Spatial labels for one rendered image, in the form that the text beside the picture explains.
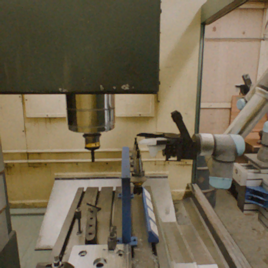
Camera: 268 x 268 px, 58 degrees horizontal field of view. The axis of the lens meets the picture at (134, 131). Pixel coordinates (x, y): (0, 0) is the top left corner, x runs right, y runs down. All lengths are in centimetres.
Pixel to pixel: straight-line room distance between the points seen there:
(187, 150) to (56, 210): 122
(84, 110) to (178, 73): 120
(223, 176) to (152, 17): 55
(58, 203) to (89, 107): 124
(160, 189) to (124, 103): 71
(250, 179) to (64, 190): 128
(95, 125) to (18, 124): 130
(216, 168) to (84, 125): 47
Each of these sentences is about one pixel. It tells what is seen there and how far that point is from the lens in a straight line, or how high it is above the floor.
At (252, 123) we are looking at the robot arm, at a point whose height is 148.
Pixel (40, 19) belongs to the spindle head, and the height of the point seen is 179.
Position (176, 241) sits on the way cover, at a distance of 152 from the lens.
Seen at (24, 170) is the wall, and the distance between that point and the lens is 209.
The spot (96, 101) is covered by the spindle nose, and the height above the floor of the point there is 158.
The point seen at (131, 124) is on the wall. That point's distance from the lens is 184.
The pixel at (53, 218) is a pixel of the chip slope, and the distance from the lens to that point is 182.
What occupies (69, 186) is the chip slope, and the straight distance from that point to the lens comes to 196.
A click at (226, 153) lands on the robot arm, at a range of 87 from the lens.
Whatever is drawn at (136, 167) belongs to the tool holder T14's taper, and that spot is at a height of 125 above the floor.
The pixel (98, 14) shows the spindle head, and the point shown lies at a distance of 69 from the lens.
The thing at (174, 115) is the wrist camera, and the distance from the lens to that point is 80.
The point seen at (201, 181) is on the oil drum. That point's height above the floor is 42.
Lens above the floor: 165
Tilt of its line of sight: 13 degrees down
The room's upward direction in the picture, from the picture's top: straight up
